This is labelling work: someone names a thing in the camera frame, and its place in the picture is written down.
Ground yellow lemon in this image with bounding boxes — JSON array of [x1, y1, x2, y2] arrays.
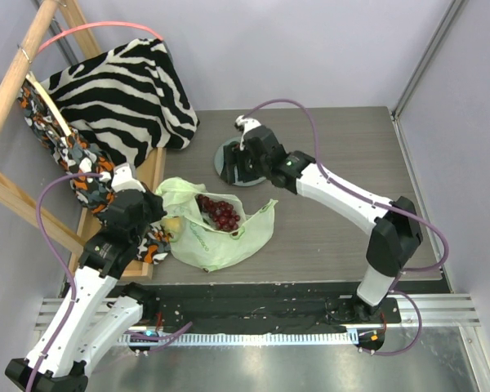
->
[[161, 216, 185, 238]]

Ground red grape bunch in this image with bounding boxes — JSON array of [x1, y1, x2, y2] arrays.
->
[[195, 194, 241, 234]]

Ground light green plastic bag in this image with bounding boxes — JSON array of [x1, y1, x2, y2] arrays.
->
[[155, 177, 277, 272]]

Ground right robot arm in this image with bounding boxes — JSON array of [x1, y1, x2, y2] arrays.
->
[[215, 126, 423, 322]]

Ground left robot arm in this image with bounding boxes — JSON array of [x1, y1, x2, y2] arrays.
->
[[5, 189, 166, 391]]

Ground light blue plate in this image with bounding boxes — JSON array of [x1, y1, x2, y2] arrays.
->
[[214, 137, 266, 187]]

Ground orange camouflage cloth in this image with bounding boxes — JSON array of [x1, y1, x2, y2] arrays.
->
[[16, 81, 173, 265]]

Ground zebra pattern cloth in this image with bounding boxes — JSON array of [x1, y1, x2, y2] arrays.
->
[[42, 38, 200, 167]]

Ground cream hanger hoop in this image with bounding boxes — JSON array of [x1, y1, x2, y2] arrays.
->
[[25, 71, 72, 136]]

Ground pink hanger hoop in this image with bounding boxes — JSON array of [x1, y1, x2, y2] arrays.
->
[[37, 20, 166, 55]]

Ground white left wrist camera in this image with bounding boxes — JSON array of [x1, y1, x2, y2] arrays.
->
[[111, 163, 146, 193]]

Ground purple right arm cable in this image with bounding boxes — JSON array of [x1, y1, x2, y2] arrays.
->
[[244, 97, 451, 357]]

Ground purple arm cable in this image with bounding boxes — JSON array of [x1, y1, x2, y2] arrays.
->
[[24, 171, 193, 392], [244, 97, 451, 357]]

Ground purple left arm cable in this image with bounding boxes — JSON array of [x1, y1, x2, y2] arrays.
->
[[24, 171, 193, 392]]

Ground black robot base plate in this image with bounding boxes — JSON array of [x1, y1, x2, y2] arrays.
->
[[139, 283, 402, 335]]

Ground wooden clothes rack frame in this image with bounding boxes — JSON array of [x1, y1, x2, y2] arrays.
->
[[0, 0, 167, 281]]

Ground slotted cable duct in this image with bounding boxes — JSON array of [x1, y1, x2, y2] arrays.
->
[[114, 329, 359, 347]]

